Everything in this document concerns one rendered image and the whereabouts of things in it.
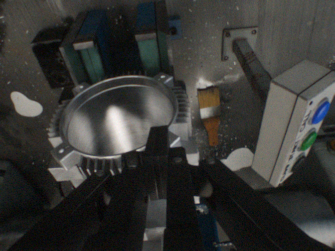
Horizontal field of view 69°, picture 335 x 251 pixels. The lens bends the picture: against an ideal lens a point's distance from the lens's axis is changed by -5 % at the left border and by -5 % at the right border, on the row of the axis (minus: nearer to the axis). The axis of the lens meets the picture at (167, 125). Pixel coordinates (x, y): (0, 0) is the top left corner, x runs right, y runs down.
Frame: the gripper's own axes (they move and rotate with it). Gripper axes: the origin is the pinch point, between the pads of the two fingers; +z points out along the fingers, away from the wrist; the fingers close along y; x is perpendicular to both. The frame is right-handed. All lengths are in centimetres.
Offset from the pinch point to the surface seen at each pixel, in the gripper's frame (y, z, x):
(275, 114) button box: 13.4, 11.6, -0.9
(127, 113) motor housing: -6.6, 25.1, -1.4
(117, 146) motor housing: -10.0, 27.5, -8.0
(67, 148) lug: -11.6, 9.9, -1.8
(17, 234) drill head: -39, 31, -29
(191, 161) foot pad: 2.9, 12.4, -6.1
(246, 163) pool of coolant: 22, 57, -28
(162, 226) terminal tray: -1.5, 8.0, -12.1
